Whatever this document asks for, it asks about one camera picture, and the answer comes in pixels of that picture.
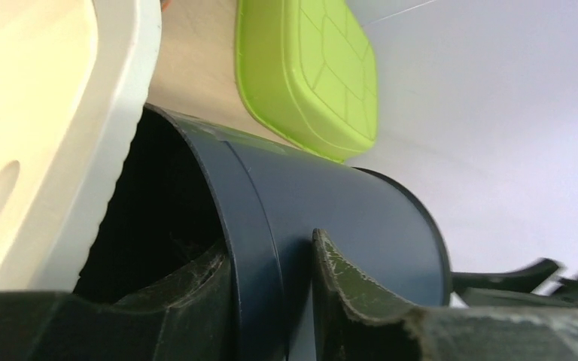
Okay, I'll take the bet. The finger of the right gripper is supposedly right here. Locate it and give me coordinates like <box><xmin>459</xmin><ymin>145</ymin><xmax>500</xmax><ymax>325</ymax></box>
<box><xmin>452</xmin><ymin>258</ymin><xmax>562</xmax><ymax>294</ymax></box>

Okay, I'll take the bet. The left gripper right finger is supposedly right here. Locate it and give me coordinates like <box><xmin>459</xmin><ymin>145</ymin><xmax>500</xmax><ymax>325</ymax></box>
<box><xmin>312</xmin><ymin>229</ymin><xmax>578</xmax><ymax>360</ymax></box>

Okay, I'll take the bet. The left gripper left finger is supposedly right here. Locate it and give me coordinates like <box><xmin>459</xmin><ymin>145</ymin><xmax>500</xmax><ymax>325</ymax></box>
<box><xmin>0</xmin><ymin>242</ymin><xmax>234</xmax><ymax>360</ymax></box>

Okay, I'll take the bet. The tall black cylindrical bin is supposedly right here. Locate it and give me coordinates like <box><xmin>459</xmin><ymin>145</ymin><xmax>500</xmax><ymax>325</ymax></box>
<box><xmin>75</xmin><ymin>106</ymin><xmax>450</xmax><ymax>360</ymax></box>

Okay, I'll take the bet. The green plastic tub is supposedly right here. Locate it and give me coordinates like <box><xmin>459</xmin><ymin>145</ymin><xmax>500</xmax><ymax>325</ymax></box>
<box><xmin>235</xmin><ymin>1</ymin><xmax>378</xmax><ymax>162</ymax></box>

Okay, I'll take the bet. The cream plastic storage basket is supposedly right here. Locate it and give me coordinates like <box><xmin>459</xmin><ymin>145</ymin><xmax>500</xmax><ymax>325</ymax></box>
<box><xmin>0</xmin><ymin>0</ymin><xmax>161</xmax><ymax>290</ymax></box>

